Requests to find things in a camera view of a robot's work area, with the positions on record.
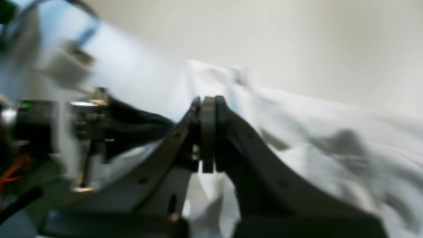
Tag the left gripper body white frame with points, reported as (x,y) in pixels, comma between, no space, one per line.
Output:
(98,124)

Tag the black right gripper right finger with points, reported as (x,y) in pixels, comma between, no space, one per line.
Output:
(274,201)

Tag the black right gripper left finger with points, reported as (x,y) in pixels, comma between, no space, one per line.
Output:
(145,203)

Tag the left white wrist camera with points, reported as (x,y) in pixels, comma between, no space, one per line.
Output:
(68,65)

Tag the white t-shirt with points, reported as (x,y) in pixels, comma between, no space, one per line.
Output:
(371,160)

